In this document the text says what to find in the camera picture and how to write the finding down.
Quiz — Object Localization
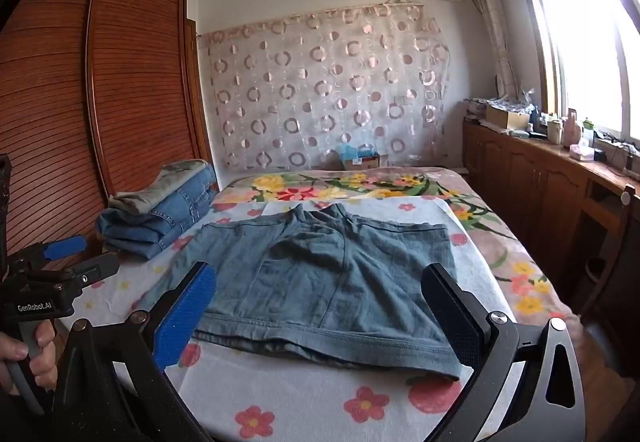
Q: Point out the wooden slatted wardrobe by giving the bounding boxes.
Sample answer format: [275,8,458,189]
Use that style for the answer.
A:
[0,0,216,273]

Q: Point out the pale patterned window drape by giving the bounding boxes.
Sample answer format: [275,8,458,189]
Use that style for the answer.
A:
[462,0,521,95]

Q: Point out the long wooden cabinet counter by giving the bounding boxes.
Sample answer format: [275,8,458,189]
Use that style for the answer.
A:
[461,114,640,318]

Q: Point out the printed cardboard box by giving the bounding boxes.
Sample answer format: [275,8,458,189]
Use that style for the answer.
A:
[344,153,391,170]

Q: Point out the wooden framed window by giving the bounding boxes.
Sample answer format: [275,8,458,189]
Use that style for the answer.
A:
[505,0,640,148]

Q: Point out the folded grey pants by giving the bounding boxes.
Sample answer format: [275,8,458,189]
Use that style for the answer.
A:
[107,158,208,215]

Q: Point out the person's left hand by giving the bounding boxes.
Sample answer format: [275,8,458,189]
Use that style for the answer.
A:
[0,319,57,395]

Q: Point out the white power strip with cables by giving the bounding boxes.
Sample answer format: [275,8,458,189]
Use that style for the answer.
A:
[595,132,640,170]

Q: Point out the teal green shirt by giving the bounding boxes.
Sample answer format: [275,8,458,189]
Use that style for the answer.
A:
[176,202,463,382]

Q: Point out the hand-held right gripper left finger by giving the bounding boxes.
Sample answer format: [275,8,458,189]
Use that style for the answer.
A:
[52,262,218,442]

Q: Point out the blue plastic bag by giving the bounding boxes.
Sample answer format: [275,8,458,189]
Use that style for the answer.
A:
[339,143,378,163]

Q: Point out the circle patterned sheer curtain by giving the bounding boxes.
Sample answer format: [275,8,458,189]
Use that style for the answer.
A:
[199,2,453,173]

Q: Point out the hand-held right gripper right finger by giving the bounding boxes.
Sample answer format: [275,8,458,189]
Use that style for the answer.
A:
[421,263,586,442]

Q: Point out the open cardboard box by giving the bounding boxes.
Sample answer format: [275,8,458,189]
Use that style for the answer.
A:
[486,104,531,132]

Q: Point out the folded blue jeans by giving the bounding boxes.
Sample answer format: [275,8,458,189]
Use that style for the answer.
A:
[96,166,219,259]

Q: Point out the pile of wrapped packages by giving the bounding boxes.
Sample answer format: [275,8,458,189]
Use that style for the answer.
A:
[465,87,538,115]

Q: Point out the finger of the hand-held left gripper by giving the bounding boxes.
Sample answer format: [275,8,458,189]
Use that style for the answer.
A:
[20,254,121,295]
[7,236,88,275]

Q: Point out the strawberry print bed sheet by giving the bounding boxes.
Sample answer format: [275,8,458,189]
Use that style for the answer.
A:
[65,199,506,442]

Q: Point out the pink bottle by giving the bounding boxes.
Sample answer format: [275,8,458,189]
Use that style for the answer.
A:
[564,108,583,148]

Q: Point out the dark wooden chair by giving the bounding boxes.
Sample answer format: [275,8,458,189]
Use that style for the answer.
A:
[570,184,640,323]

